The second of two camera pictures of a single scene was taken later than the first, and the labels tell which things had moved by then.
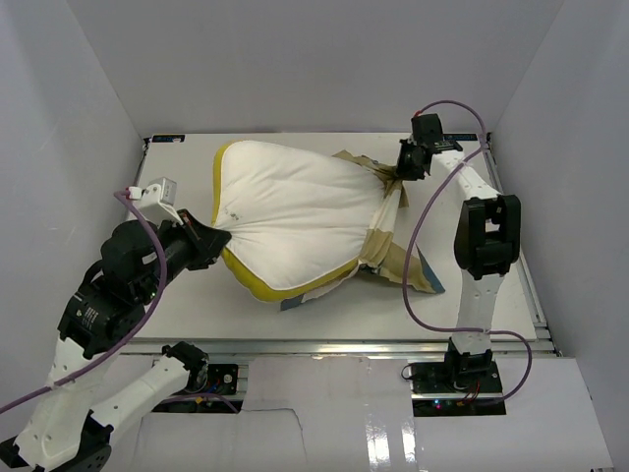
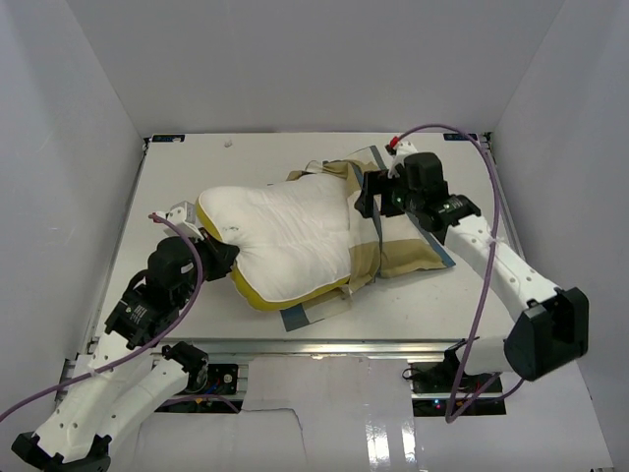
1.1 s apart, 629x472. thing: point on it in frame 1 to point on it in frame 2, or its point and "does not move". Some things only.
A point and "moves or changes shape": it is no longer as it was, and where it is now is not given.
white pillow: x=299 y=219 moves or changes shape
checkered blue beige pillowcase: x=377 y=255 moves or changes shape
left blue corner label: x=167 y=138 does not move
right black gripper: x=405 y=171 to x=376 y=183
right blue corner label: x=459 y=137 does not move
